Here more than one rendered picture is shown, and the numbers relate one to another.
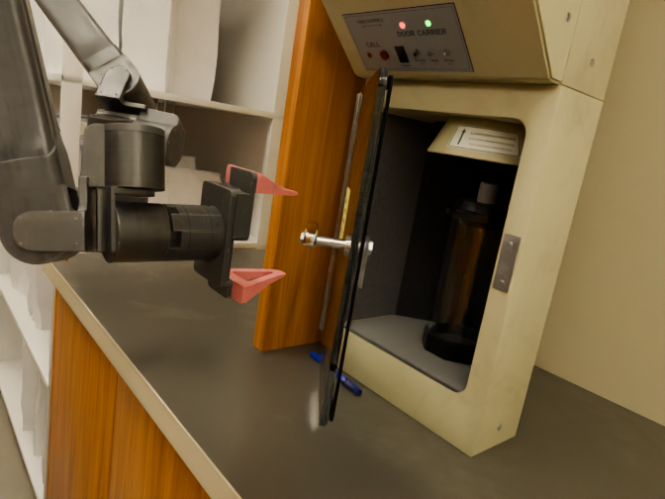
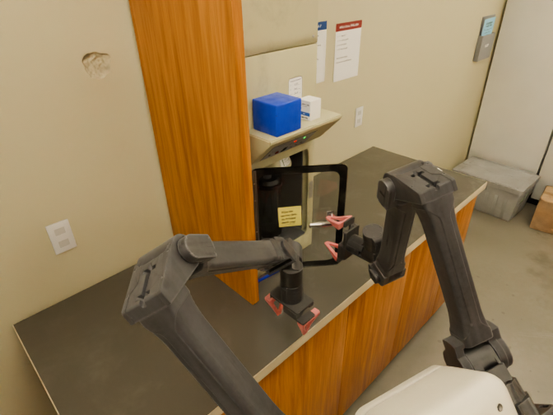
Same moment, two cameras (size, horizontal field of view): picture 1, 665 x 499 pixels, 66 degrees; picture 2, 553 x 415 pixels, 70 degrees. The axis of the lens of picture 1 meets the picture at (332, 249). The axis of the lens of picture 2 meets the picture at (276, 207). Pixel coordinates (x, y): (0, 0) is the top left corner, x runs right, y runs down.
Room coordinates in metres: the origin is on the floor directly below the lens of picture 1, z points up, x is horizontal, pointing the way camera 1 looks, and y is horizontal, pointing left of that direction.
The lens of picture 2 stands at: (0.78, 1.08, 1.91)
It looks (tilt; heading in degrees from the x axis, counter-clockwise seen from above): 31 degrees down; 268
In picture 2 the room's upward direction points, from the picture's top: 1 degrees counter-clockwise
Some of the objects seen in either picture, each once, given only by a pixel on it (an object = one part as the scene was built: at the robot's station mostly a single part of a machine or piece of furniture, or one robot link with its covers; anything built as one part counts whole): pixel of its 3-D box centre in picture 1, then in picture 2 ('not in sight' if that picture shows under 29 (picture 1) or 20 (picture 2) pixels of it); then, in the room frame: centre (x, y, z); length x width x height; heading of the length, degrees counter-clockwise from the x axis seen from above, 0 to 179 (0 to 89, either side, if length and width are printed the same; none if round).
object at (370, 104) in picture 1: (345, 236); (299, 221); (0.67, -0.01, 1.19); 0.30 x 0.01 x 0.40; 3
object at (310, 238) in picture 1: (325, 235); (322, 221); (0.60, 0.01, 1.20); 0.10 x 0.05 x 0.03; 3
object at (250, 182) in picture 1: (258, 202); (338, 226); (0.56, 0.09, 1.23); 0.09 x 0.07 x 0.07; 132
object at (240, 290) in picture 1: (250, 262); (336, 244); (0.56, 0.09, 1.16); 0.09 x 0.07 x 0.07; 132
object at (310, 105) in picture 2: not in sight; (309, 108); (0.63, -0.11, 1.54); 0.05 x 0.05 x 0.06; 43
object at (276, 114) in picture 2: not in sight; (276, 114); (0.74, -0.02, 1.56); 0.10 x 0.10 x 0.09; 42
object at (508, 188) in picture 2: not in sight; (490, 188); (-1.26, -1.97, 0.17); 0.60 x 0.42 x 0.33; 130
